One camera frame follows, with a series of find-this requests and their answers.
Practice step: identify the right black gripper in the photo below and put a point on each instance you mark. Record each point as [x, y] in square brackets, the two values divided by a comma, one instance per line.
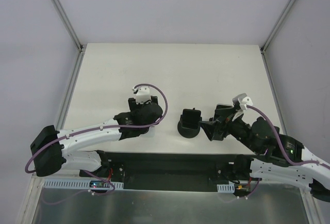
[221, 120]

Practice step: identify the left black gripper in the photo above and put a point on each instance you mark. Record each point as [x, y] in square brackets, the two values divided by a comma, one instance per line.
[131, 102]

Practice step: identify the white folding phone stand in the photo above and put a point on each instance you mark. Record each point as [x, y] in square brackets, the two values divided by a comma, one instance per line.
[151, 132]

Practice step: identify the black phone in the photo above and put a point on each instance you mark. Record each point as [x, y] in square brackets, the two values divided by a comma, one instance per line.
[190, 118]

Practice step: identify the black round base phone stand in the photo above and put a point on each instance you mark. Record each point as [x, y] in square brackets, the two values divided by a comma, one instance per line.
[187, 133]

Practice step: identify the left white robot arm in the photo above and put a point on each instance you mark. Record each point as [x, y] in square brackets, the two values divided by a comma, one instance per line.
[53, 150]

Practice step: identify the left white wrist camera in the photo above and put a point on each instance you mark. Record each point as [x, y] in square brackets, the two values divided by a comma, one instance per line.
[142, 94]

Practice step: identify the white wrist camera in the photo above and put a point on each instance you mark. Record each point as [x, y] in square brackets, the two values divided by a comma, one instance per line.
[142, 94]
[241, 103]

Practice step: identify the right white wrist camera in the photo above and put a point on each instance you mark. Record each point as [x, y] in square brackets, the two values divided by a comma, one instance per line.
[241, 103]

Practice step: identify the right white cable duct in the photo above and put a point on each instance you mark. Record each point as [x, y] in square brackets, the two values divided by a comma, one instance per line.
[233, 187]

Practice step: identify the white cable duct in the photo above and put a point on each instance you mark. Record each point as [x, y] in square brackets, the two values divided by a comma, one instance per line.
[81, 184]
[233, 187]

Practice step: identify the left white cable duct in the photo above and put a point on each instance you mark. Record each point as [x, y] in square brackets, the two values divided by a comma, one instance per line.
[81, 184]

